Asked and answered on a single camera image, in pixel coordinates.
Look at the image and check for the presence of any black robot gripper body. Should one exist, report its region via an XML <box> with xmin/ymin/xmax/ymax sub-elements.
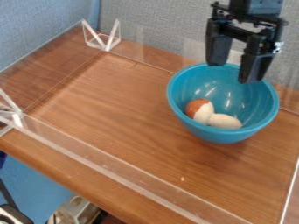
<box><xmin>205</xmin><ymin>0</ymin><xmax>289</xmax><ymax>56</ymax></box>

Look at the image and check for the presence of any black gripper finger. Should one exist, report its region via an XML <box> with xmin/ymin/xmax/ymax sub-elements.
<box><xmin>205</xmin><ymin>18</ymin><xmax>232</xmax><ymax>66</ymax></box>
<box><xmin>237</xmin><ymin>34</ymin><xmax>275</xmax><ymax>84</ymax></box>

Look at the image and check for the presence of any blue plastic bowl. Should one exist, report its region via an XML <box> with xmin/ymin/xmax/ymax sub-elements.
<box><xmin>167</xmin><ymin>63</ymin><xmax>279</xmax><ymax>144</ymax></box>

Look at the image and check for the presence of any white brown-capped toy mushroom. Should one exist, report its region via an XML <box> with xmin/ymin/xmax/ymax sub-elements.
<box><xmin>184</xmin><ymin>98</ymin><xmax>241</xmax><ymax>129</ymax></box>

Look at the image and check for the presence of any clear acrylic back barrier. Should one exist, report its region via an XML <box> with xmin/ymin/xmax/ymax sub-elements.
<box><xmin>112</xmin><ymin>26</ymin><xmax>299</xmax><ymax>115</ymax></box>

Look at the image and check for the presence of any clear acrylic barrier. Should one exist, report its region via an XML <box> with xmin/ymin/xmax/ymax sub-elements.
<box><xmin>112</xmin><ymin>26</ymin><xmax>299</xmax><ymax>115</ymax></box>
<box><xmin>0</xmin><ymin>113</ymin><xmax>252</xmax><ymax>224</ymax></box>

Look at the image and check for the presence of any clear acrylic front barrier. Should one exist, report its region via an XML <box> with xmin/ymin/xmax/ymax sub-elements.
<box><xmin>0</xmin><ymin>113</ymin><xmax>252</xmax><ymax>224</ymax></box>

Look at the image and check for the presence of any white device under table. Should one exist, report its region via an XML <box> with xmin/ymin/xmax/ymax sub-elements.
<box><xmin>46</xmin><ymin>196</ymin><xmax>100</xmax><ymax>224</ymax></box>

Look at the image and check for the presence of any clear acrylic corner bracket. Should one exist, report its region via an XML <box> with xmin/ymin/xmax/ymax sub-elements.
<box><xmin>80</xmin><ymin>19</ymin><xmax>121</xmax><ymax>52</ymax></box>

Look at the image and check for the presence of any clear acrylic left bracket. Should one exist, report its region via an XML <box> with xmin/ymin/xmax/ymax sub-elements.
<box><xmin>0</xmin><ymin>88</ymin><xmax>24</xmax><ymax>137</ymax></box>

